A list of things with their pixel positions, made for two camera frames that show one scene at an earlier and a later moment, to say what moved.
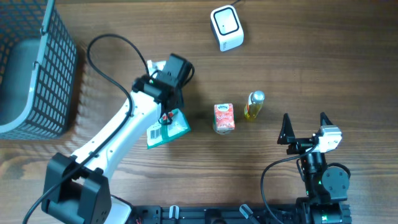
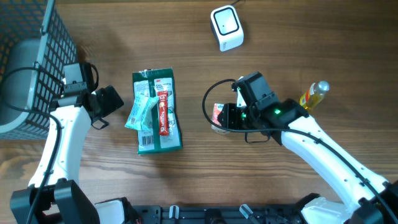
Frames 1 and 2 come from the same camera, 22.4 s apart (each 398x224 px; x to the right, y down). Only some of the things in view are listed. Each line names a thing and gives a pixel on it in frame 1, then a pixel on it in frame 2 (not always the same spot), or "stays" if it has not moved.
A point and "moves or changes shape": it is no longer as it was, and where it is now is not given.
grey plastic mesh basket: x=38 y=70 stays
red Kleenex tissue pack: x=223 y=120 stays
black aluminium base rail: x=155 y=214 stays
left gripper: x=174 y=97 -> x=112 y=100
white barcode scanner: x=227 y=27 stays
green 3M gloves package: x=172 y=124 moves or changes shape
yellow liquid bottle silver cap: x=255 y=104 moves or changes shape
